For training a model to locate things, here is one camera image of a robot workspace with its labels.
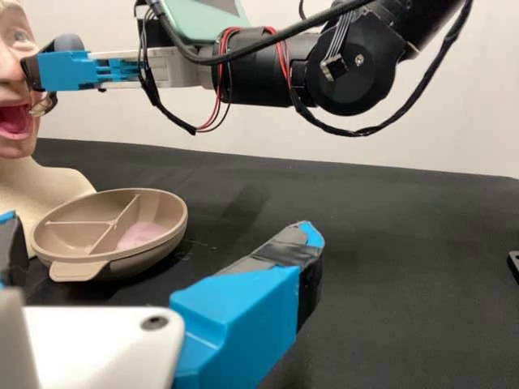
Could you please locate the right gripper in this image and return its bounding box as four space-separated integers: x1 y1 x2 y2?
19 45 215 92

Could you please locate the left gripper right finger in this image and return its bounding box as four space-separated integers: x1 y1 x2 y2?
169 220 326 389

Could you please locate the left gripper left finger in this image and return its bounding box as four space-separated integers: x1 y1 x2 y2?
0 209 30 290

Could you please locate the dummy head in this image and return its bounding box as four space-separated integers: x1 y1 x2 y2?
0 0 98 260

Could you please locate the beige divided bowl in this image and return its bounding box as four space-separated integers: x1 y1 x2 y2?
30 187 190 283

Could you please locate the right wrist camera phone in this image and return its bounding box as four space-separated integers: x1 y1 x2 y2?
135 0 251 45

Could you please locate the pink food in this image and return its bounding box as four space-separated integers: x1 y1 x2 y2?
116 220 168 249

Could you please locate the black cable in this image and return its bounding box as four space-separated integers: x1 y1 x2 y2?
144 0 376 66

